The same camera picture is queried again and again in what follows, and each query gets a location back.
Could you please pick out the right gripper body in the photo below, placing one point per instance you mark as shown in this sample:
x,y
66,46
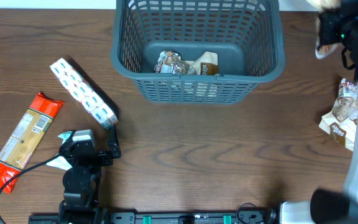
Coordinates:
x,y
347,30

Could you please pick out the teal snack pouch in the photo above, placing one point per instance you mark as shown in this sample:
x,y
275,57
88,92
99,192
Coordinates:
x,y
60,162

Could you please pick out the beige mushroom pouch brown header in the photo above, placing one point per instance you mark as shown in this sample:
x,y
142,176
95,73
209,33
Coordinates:
x,y
323,51

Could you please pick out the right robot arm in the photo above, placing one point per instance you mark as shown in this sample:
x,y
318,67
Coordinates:
x,y
326,206

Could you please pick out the mushroom pouch with label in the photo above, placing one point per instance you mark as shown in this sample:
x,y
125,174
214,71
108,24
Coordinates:
x,y
171,62

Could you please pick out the orange spaghetti packet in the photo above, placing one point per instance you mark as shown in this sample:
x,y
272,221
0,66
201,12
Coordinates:
x,y
27,135

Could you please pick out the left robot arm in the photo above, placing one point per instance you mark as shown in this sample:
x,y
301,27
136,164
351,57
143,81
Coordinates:
x,y
82,180

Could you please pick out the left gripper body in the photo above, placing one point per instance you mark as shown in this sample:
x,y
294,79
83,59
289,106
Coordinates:
x,y
103,159

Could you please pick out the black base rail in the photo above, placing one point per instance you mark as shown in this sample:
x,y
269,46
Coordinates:
x,y
247,215

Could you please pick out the grey plastic basket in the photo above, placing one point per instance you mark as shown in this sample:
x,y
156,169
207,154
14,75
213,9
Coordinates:
x,y
246,35

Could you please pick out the tissue pack multipack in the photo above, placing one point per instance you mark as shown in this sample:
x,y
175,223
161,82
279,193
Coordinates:
x,y
84,93

